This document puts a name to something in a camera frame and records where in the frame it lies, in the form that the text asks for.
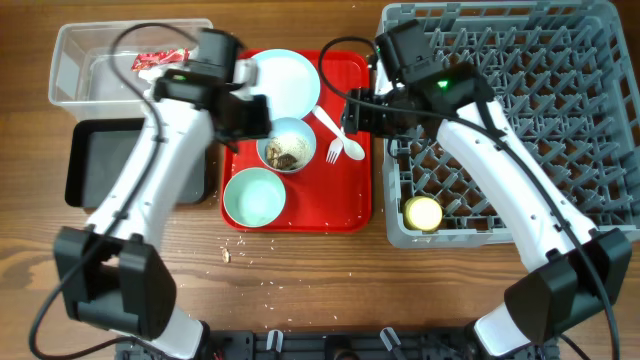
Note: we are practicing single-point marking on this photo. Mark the red snack wrapper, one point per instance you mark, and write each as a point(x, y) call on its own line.
point(149, 60)

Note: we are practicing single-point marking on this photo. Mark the light blue food bowl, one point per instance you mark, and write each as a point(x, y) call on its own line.
point(282, 126)

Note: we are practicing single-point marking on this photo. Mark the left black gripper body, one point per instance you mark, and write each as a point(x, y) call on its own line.
point(251, 119)

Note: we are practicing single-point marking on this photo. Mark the black waste tray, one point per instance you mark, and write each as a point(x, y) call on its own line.
point(99, 151)

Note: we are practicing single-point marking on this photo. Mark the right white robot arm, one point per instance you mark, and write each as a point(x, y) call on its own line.
point(574, 271)

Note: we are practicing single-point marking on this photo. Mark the light blue plate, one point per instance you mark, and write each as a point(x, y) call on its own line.
point(289, 81)

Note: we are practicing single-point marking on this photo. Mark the green bowl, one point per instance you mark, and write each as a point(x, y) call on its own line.
point(254, 197)

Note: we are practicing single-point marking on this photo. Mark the white plastic spoon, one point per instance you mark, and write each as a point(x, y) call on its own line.
point(351, 148)

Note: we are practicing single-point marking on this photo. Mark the food scraps and rice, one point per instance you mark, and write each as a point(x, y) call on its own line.
point(288, 152)

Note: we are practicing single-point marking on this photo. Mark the red serving tray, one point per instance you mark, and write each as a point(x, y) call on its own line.
point(323, 197)

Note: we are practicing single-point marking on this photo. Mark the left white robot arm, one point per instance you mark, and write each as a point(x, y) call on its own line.
point(111, 274)

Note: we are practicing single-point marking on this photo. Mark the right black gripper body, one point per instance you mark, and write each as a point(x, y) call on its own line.
point(379, 114)

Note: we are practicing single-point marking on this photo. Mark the yellow plastic cup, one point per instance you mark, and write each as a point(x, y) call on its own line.
point(422, 213)

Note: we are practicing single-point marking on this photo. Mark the white plastic fork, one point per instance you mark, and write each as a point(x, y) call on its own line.
point(335, 148)

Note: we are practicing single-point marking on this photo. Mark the clear plastic waste bin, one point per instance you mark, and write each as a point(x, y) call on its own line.
point(81, 80)

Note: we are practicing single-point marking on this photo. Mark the grey dishwasher rack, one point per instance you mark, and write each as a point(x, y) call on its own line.
point(562, 72)

